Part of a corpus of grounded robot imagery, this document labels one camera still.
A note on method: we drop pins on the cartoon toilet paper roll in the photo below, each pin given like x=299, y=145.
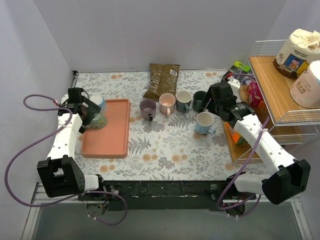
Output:
x=300, y=49

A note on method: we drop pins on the brown snack bag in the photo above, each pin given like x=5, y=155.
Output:
x=163, y=80

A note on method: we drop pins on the magenta tissue pack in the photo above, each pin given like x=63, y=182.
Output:
x=255, y=97

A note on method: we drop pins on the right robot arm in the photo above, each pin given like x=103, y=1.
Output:
x=287, y=176

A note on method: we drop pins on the black glossy mug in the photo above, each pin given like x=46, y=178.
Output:
x=198, y=98

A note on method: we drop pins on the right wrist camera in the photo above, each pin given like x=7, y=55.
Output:
x=233, y=82

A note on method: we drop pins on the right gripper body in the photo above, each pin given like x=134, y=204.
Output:
x=210, y=100

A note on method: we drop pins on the salmon pink tray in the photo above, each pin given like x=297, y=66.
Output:
x=112, y=141

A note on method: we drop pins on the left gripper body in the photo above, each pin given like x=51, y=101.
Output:
x=90, y=114

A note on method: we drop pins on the light blue mug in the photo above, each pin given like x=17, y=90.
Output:
x=100, y=101
x=204, y=124

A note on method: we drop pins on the black green box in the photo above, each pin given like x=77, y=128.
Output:
x=237, y=68

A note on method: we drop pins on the orange green sponge pack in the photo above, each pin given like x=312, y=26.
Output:
x=236, y=137

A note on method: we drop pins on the green mug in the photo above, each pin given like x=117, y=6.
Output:
x=98, y=122

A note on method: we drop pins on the purple mug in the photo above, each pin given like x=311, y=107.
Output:
x=148, y=109

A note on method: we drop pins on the pink mug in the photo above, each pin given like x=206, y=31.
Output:
x=167, y=103

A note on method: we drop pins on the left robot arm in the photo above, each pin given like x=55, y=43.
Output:
x=59, y=173

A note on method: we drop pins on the dark teal faceted mug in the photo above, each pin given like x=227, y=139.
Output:
x=183, y=101

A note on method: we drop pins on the pink toilet paper roll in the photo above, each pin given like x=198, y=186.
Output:
x=305, y=91

